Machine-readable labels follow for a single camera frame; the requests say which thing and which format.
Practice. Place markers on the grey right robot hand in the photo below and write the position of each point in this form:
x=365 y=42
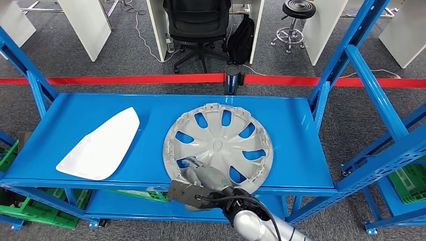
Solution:
x=209 y=176

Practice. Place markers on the silver plastic wheel hubcap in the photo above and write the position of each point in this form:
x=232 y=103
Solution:
x=217 y=145

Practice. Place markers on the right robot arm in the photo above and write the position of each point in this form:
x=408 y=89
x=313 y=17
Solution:
x=253 y=223

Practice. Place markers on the green plastic crate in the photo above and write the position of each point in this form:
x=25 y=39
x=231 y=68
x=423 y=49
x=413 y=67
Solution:
x=411 y=186
x=8 y=159
x=143 y=195
x=40 y=213

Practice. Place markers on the white plastic trim panel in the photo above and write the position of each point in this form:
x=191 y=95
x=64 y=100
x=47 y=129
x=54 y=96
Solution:
x=103 y=146

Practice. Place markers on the red barrier belt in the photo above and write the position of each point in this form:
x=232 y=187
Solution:
x=133 y=79

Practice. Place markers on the white power strip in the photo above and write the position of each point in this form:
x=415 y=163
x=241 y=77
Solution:
x=169 y=45

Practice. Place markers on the black backpack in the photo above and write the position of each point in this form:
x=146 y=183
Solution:
x=242 y=40

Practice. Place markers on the black office chair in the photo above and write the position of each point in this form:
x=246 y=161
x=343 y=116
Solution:
x=196 y=20

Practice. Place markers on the black round stool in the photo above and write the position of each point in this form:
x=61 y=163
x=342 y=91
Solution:
x=299 y=8

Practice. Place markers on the dark stanchion post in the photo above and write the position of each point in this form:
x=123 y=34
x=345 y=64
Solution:
x=232 y=79

